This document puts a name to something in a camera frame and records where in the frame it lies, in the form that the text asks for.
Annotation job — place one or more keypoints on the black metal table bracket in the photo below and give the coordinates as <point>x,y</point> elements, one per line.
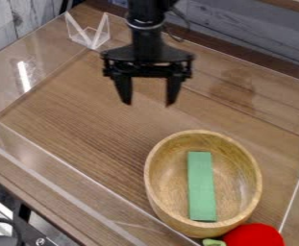
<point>31,236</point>

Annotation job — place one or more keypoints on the small green toy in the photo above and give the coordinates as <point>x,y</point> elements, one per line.
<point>212,242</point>

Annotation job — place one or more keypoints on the clear acrylic corner bracket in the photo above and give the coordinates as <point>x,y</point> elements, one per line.
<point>88,37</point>

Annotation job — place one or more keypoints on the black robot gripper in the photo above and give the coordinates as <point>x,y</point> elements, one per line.
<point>149,58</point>

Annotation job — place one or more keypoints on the clear acrylic enclosure wall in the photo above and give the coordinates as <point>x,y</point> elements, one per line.
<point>87,211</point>

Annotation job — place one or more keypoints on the red round plush toy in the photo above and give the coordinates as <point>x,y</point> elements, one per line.
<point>254,235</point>

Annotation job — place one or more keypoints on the brown wooden bowl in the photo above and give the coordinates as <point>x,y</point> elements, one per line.
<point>238,182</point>

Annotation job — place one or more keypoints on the green rectangular block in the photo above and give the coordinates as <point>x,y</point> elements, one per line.
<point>200,187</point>

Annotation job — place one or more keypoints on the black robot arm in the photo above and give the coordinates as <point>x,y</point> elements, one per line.
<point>145,15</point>

